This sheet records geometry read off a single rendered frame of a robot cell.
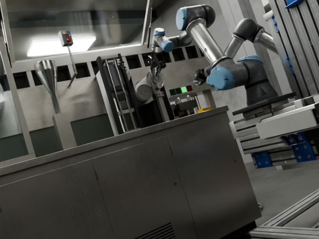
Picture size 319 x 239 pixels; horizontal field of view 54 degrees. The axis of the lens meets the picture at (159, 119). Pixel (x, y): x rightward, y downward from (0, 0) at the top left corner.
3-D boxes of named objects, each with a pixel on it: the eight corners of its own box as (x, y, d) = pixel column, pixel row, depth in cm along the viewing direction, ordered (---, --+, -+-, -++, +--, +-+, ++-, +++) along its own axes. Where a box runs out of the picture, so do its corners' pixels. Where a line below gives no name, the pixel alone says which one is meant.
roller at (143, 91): (139, 101, 225) (135, 85, 226) (127, 109, 247) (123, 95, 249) (154, 97, 230) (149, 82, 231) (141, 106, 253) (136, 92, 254)
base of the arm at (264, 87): (285, 95, 153) (277, 75, 153) (266, 100, 144) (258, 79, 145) (260, 103, 165) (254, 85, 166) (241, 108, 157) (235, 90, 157)
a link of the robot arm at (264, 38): (309, 76, 189) (234, 32, 207) (309, 77, 202) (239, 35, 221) (322, 58, 185) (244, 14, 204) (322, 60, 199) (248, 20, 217)
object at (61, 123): (61, 155, 199) (37, 70, 203) (58, 157, 211) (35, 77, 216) (82, 149, 205) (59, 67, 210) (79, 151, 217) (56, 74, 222)
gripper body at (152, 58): (156, 61, 232) (158, 46, 224) (162, 67, 226) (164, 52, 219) (146, 63, 228) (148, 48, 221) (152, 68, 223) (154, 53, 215)
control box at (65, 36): (65, 42, 210) (60, 29, 211) (61, 47, 215) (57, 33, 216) (74, 42, 215) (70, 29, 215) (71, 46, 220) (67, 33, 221)
